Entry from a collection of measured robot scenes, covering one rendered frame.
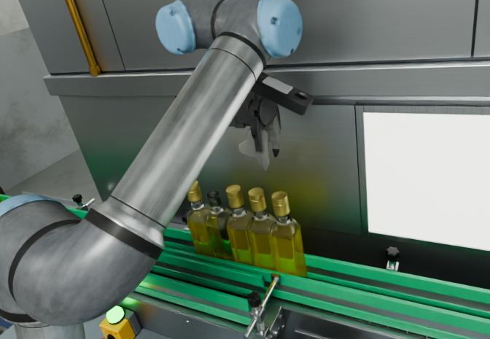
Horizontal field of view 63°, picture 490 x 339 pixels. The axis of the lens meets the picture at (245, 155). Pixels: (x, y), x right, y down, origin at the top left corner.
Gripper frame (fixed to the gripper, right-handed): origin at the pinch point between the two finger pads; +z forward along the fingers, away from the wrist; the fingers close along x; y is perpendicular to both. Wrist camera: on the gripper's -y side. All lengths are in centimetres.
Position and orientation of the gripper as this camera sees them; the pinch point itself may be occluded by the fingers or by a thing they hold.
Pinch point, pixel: (273, 158)
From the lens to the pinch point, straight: 82.2
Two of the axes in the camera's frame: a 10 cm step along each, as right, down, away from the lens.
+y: -8.8, -0.7, 4.7
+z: 1.8, 8.7, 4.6
